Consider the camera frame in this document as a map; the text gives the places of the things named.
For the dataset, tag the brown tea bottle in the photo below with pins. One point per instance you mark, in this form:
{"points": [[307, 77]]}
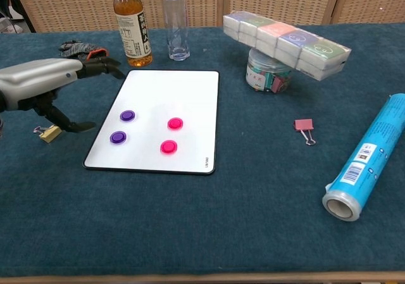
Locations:
{"points": [[133, 28]]}

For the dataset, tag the white magnetic board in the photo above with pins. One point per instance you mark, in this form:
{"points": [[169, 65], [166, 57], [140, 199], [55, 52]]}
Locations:
{"points": [[158, 91]]}

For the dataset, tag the clear jar of clips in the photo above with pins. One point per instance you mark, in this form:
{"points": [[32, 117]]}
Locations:
{"points": [[265, 75]]}

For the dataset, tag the purple round magnet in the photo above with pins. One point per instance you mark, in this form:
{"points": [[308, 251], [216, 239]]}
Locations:
{"points": [[118, 137], [127, 115]]}

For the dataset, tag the beige binder clip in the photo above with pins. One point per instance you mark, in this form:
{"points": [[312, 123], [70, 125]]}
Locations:
{"points": [[51, 134]]}

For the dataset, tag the clear empty water bottle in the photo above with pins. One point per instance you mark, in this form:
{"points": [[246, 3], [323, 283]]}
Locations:
{"points": [[175, 21]]}

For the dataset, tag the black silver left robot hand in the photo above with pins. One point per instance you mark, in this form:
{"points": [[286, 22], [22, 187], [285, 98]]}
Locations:
{"points": [[34, 78]]}

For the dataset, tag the pink binder clip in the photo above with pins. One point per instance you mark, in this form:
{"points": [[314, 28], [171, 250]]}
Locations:
{"points": [[304, 124]]}

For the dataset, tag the grey knit work glove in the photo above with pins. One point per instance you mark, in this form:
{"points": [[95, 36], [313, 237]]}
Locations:
{"points": [[76, 47]]}

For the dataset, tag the blue cling film roll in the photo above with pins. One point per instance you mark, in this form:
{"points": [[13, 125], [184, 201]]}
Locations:
{"points": [[370, 157]]}

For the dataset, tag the red round magnet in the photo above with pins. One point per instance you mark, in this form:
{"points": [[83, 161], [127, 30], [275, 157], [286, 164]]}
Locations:
{"points": [[168, 146], [175, 123]]}

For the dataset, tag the wrapped tissue packs bundle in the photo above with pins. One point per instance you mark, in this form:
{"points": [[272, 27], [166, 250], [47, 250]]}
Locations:
{"points": [[284, 43]]}

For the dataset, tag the dark blue table cloth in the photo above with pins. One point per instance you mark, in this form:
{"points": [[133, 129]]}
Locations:
{"points": [[221, 217]]}

